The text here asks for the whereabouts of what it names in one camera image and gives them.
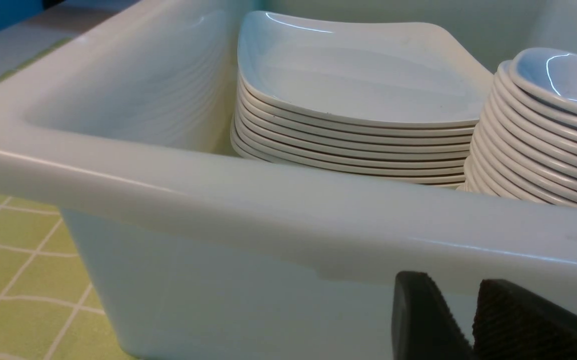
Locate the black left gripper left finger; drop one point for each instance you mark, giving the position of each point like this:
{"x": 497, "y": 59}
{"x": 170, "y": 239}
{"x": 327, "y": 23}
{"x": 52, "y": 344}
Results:
{"x": 422, "y": 324}

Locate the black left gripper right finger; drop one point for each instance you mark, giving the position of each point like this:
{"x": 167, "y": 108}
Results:
{"x": 513, "y": 323}

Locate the stack of white bowls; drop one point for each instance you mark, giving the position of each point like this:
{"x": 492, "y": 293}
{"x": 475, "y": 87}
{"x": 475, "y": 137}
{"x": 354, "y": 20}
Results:
{"x": 525, "y": 144}

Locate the stack of white square plates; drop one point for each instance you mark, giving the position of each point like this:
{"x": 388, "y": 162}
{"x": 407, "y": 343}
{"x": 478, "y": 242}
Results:
{"x": 398, "y": 101}

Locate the large white plastic tub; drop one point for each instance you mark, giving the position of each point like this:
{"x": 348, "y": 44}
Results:
{"x": 117, "y": 112}

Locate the green checkered tablecloth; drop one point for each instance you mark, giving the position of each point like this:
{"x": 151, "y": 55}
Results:
{"x": 49, "y": 309}

